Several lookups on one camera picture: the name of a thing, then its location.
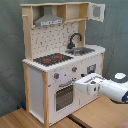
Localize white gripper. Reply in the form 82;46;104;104
74;73;104;95

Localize white microwave door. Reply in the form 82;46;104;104
87;3;105;22

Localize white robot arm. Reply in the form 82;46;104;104
74;73;128;104

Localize wooden toy kitchen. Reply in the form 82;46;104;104
22;2;105;128

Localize grey ice dispenser panel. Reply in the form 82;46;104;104
87;64;96;74

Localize white fridge door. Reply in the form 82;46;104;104
75;55;102;107

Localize right red oven knob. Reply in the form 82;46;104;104
72;66;77;72

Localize red oven knob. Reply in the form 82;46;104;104
72;66;77;72
54;73;60;79

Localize white oven door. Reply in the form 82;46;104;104
49;78;80;124

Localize metal sink basin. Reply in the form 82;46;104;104
66;47;94;56

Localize left red oven knob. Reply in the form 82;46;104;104
54;73;60;79

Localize black toy faucet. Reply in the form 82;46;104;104
67;33;82;49

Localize black stovetop red burners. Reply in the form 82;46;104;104
34;53;71;66

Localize grey range hood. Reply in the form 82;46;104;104
35;6;64;27

